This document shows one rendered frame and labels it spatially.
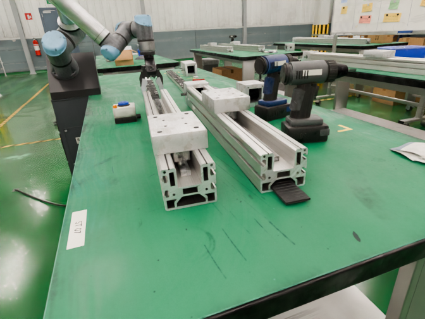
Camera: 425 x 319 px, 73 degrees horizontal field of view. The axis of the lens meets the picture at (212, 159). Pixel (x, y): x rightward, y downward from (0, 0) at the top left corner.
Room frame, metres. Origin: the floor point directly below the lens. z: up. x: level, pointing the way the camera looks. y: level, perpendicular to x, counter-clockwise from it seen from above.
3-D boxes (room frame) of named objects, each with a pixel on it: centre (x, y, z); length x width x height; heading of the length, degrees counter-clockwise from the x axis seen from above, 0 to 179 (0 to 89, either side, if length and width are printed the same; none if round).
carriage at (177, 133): (0.61, 0.08, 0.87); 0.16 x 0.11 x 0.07; 13
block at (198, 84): (1.32, 0.07, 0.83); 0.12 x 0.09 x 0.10; 103
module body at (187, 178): (0.85, 0.14, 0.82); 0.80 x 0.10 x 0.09; 13
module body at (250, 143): (0.89, -0.05, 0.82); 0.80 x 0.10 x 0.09; 13
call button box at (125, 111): (1.09, 0.32, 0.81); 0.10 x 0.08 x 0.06; 103
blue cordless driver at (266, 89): (1.04, -0.26, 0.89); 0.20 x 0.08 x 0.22; 121
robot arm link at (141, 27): (1.44, 0.28, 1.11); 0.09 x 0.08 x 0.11; 58
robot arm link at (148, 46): (1.43, 0.28, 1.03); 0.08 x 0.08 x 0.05
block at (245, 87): (1.24, -0.17, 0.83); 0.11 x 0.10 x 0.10; 107
